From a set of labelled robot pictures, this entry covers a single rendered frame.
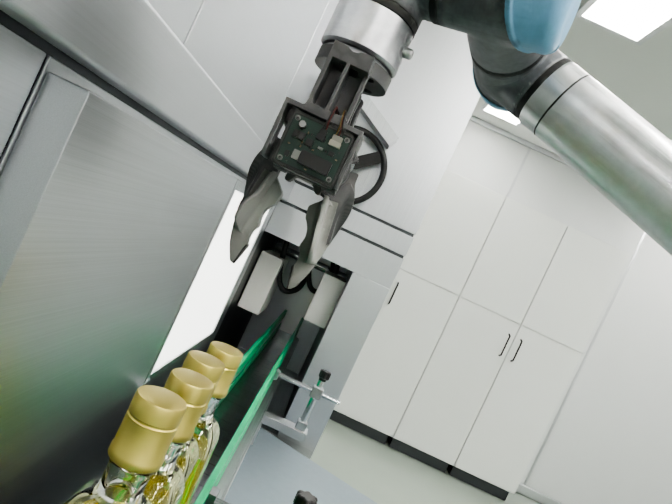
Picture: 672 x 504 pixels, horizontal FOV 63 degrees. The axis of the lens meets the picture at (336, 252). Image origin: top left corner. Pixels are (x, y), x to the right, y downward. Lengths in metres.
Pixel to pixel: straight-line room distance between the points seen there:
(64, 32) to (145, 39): 0.09
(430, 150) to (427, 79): 0.19
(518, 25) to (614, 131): 0.15
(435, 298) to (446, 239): 0.46
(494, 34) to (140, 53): 0.28
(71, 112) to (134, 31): 0.08
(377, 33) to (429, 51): 1.09
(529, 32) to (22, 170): 0.38
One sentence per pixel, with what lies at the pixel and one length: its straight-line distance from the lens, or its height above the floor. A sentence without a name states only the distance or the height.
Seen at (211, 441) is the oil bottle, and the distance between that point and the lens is 0.55.
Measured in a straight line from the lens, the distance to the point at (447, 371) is 4.42.
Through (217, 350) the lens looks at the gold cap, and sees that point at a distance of 0.53.
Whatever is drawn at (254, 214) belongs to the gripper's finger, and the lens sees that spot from 0.52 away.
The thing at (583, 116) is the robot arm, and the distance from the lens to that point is 0.58.
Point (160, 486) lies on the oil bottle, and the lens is 0.45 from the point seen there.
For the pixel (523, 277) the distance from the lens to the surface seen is 4.46.
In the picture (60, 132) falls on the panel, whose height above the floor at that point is 1.29.
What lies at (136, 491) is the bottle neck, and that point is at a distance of 0.40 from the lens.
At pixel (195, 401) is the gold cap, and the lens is 0.43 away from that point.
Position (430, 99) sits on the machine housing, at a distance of 1.56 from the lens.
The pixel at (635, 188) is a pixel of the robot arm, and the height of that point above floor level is 1.46.
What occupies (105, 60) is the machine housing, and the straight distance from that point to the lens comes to 0.41.
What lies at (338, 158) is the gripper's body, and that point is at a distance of 0.46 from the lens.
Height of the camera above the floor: 1.30
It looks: 1 degrees down
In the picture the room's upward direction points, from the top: 25 degrees clockwise
